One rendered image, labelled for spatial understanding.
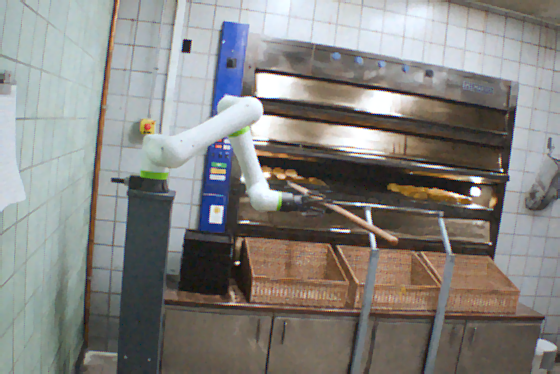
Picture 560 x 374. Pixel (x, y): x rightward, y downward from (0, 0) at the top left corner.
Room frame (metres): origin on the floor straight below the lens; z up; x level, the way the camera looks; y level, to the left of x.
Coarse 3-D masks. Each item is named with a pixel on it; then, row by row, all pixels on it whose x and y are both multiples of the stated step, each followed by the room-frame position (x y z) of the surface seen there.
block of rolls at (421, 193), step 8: (392, 184) 4.48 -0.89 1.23; (400, 192) 4.25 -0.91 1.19; (408, 192) 4.12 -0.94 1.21; (416, 192) 4.05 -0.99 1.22; (424, 192) 4.16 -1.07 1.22; (432, 192) 4.08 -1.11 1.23; (440, 192) 4.19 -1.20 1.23; (448, 192) 4.39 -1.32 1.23; (432, 200) 3.98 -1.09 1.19; (440, 200) 3.97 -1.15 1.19; (448, 200) 4.00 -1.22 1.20; (456, 200) 4.01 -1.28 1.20; (464, 200) 4.03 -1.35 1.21
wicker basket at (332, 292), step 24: (264, 240) 3.55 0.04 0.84; (288, 240) 3.58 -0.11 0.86; (264, 264) 3.52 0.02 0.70; (288, 264) 3.55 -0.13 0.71; (312, 264) 3.58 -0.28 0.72; (336, 264) 3.41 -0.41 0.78; (264, 288) 3.35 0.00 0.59; (288, 288) 3.11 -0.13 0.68; (312, 288) 3.14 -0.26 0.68; (336, 288) 3.17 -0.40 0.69
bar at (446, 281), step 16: (368, 208) 3.31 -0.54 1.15; (384, 208) 3.34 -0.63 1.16; (400, 208) 3.36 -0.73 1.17; (448, 256) 3.20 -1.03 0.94; (368, 272) 3.11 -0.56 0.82; (448, 272) 3.19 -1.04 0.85; (368, 288) 3.09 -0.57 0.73; (448, 288) 3.19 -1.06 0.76; (368, 304) 3.10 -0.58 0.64; (432, 336) 3.21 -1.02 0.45; (432, 352) 3.19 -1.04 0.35; (352, 368) 3.10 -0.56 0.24; (432, 368) 3.19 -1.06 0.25
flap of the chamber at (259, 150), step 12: (276, 156) 3.59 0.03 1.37; (288, 156) 3.55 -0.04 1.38; (300, 156) 3.51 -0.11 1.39; (312, 156) 3.49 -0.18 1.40; (324, 156) 3.49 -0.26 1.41; (336, 156) 3.51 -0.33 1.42; (372, 168) 3.73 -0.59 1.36; (384, 168) 3.69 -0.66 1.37; (396, 168) 3.65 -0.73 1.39; (408, 168) 3.61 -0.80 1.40; (420, 168) 3.62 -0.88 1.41; (432, 168) 3.64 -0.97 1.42; (468, 180) 3.87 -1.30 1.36; (480, 180) 3.82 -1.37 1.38; (492, 180) 3.77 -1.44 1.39; (504, 180) 3.75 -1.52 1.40
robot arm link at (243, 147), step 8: (240, 136) 2.69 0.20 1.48; (248, 136) 2.72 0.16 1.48; (232, 144) 2.73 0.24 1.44; (240, 144) 2.71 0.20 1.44; (248, 144) 2.73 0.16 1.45; (240, 152) 2.73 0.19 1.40; (248, 152) 2.73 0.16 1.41; (240, 160) 2.75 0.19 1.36; (248, 160) 2.74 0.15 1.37; (256, 160) 2.77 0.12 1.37; (248, 168) 2.75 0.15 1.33; (256, 168) 2.77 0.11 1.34; (248, 176) 2.77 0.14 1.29; (256, 176) 2.77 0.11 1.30; (264, 176) 2.82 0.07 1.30; (248, 184) 2.79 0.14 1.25; (256, 184) 2.77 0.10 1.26; (264, 184) 2.79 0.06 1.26; (248, 192) 2.80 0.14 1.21
